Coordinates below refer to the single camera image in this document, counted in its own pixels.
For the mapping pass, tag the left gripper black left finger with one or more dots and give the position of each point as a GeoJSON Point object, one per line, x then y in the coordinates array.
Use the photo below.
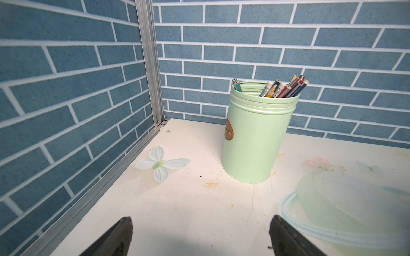
{"type": "Point", "coordinates": [115, 242]}

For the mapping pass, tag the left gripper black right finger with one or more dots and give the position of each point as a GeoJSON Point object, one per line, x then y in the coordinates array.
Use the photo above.
{"type": "Point", "coordinates": [287, 241]}

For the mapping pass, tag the green round object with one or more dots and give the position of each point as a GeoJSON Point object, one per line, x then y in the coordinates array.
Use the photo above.
{"type": "Point", "coordinates": [255, 128]}

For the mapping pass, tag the pencils in green cup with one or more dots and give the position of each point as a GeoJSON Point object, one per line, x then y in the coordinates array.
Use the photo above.
{"type": "Point", "coordinates": [270, 91]}

